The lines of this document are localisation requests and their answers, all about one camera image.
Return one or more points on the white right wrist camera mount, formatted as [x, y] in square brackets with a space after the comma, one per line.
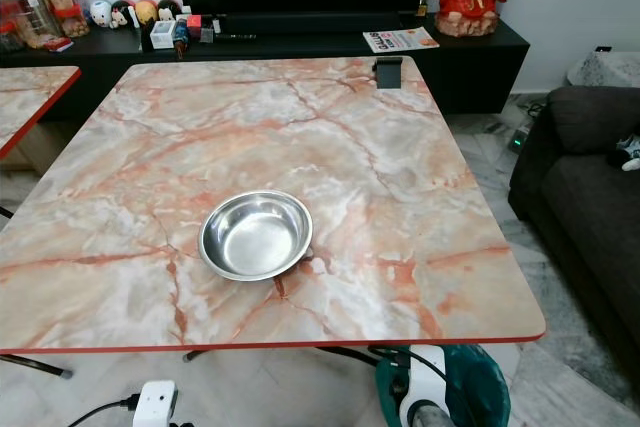
[426, 377]

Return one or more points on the black table clamp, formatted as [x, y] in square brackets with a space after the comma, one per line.
[388, 72]

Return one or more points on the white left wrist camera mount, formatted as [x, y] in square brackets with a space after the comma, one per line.
[156, 402]

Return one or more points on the black remote control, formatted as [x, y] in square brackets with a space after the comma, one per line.
[235, 36]

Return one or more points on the orange white magazine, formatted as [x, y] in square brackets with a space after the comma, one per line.
[401, 40]

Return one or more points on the stainless steel bowl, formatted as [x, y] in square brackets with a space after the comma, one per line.
[255, 237]

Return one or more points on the small white box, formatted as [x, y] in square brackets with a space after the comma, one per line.
[162, 35]

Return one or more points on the black white round figurine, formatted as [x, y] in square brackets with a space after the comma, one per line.
[122, 15]

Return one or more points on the small jar red lid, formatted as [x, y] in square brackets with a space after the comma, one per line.
[11, 37]

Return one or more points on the green trash bin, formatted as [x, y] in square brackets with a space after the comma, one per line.
[485, 392]

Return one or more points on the grey patterned cushion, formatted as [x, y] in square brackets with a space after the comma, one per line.
[605, 67]

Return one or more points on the white black plush toy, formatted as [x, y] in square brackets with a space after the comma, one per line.
[631, 150]

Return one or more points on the black tv cabinet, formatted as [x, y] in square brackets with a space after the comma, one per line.
[470, 72]

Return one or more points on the dark grey sofa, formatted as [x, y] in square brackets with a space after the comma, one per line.
[585, 207]

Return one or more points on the light wooden cabinet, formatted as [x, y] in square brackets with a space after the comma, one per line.
[52, 147]

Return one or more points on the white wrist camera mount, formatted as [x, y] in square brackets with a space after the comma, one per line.
[156, 402]
[426, 377]

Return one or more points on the yellow round figurine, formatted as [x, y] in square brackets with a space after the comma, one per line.
[146, 12]

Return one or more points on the nut filled jar red lid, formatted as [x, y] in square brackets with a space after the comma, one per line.
[72, 23]

